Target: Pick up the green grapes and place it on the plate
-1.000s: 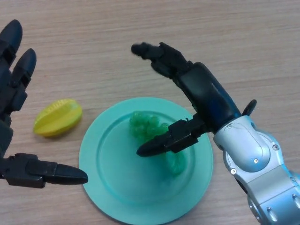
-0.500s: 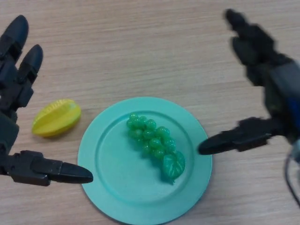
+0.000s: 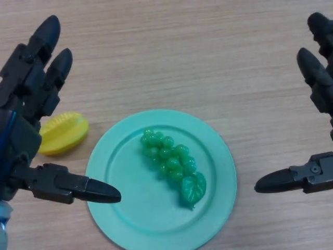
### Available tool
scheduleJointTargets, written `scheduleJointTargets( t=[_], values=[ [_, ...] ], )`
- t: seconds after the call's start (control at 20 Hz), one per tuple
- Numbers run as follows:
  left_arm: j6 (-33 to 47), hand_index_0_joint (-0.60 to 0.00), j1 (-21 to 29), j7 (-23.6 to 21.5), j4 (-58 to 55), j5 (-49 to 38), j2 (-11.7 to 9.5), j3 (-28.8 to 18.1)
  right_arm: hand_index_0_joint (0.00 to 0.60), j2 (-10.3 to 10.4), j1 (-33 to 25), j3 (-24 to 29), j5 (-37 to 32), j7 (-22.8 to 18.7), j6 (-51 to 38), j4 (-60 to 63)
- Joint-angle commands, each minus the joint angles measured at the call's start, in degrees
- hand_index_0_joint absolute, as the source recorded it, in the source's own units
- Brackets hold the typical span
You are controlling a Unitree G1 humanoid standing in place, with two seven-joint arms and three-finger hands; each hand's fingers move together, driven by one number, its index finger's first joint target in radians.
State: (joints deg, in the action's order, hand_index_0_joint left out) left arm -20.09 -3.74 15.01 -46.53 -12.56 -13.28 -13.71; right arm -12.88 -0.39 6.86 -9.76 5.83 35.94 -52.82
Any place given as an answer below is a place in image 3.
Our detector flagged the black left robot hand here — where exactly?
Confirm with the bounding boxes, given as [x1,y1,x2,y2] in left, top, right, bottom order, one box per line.
[0,15,122,205]

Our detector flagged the green grape bunch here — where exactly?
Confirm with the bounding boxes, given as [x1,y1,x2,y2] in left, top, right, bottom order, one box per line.
[140,127,208,209]

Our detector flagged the green round plate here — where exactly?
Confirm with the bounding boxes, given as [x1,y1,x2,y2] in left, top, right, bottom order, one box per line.
[85,109,237,250]

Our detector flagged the yellow starfruit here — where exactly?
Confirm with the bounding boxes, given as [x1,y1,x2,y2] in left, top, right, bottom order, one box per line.
[38,111,90,157]

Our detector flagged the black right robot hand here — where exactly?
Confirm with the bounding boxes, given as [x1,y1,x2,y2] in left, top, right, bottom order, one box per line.
[254,12,333,195]

